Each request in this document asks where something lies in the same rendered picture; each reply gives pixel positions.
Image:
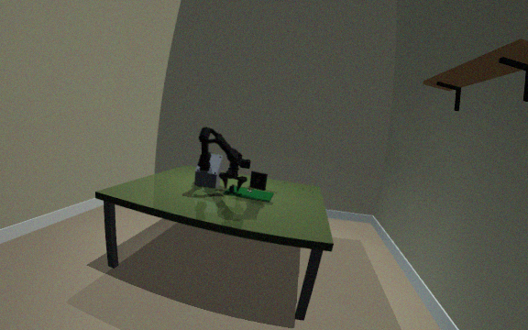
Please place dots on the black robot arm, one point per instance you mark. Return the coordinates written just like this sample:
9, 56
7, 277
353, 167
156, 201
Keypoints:
232, 154

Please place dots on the green circuit board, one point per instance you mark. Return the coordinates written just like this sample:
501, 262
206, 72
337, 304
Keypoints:
251, 194

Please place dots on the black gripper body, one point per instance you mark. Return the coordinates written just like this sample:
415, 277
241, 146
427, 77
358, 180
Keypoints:
240, 179

